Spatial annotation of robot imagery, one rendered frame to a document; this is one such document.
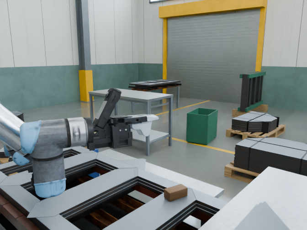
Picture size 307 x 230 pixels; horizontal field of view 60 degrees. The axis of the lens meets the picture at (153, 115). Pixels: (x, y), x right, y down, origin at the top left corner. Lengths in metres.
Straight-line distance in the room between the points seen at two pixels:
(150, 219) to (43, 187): 0.74
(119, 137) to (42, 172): 0.21
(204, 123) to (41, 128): 4.38
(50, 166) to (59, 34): 9.01
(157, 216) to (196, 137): 3.76
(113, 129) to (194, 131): 4.37
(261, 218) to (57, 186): 0.69
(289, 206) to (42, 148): 0.94
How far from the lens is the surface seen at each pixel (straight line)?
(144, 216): 1.39
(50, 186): 0.72
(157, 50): 11.36
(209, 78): 10.03
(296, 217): 1.17
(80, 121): 0.69
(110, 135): 0.72
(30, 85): 9.10
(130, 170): 1.85
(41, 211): 1.52
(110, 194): 1.65
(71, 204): 1.53
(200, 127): 4.98
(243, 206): 1.16
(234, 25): 9.69
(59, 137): 0.68
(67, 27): 9.83
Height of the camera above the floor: 1.63
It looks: 13 degrees down
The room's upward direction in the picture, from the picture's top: straight up
